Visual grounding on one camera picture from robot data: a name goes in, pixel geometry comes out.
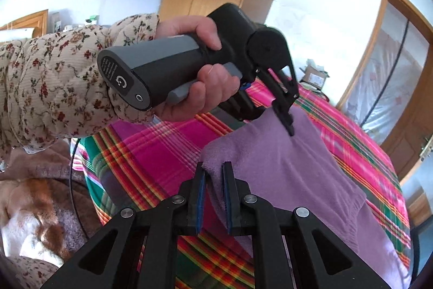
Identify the wooden door with handle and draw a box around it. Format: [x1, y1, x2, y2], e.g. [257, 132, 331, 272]
[381, 75, 432, 184]

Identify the purple fleece garment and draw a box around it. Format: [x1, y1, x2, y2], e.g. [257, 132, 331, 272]
[200, 106, 410, 288]

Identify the floral sleeve left forearm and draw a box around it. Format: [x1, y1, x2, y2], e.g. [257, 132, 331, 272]
[1, 14, 159, 161]

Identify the wooden bed headboard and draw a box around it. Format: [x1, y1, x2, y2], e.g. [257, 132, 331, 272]
[1, 9, 48, 38]

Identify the black mesh office chair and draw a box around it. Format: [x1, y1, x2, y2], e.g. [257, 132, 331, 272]
[409, 216, 432, 279]

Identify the plastic covered door screen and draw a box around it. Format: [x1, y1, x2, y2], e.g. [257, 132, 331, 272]
[337, 0, 432, 144]

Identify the brown fuzzy blanket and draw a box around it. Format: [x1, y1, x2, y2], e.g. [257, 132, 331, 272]
[1, 140, 101, 267]

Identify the wooden board against wall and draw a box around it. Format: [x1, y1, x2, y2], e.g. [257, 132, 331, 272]
[406, 191, 432, 227]

